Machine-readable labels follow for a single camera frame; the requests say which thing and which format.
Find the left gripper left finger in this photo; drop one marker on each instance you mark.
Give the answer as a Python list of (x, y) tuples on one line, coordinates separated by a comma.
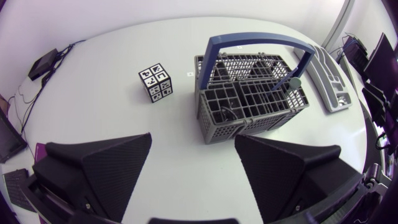
[(105, 168)]

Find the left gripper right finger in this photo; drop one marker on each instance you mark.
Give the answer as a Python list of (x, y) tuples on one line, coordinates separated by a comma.
[(280, 174)]

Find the grey cutlery basket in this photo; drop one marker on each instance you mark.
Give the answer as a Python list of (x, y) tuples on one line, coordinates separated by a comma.
[(248, 102)]

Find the grey cutlery tray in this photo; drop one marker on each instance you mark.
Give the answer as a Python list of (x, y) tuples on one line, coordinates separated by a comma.
[(326, 84)]

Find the black utensil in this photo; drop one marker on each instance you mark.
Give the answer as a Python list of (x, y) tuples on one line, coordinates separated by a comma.
[(229, 114)]

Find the black keyboard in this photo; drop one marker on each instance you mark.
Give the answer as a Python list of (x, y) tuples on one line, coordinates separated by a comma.
[(19, 189)]

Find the blue plastic utensil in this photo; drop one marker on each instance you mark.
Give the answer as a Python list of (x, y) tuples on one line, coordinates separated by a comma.
[(281, 82)]

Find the pale plastic spoon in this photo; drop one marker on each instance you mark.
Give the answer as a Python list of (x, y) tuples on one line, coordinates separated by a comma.
[(295, 83)]

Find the black-and-white patterned cube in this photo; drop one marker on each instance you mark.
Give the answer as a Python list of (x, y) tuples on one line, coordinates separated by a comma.
[(156, 82)]

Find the dark screen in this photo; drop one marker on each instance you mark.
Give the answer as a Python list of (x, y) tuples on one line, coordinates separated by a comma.
[(8, 140)]

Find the black power brick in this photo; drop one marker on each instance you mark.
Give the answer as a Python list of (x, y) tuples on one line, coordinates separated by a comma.
[(43, 64)]

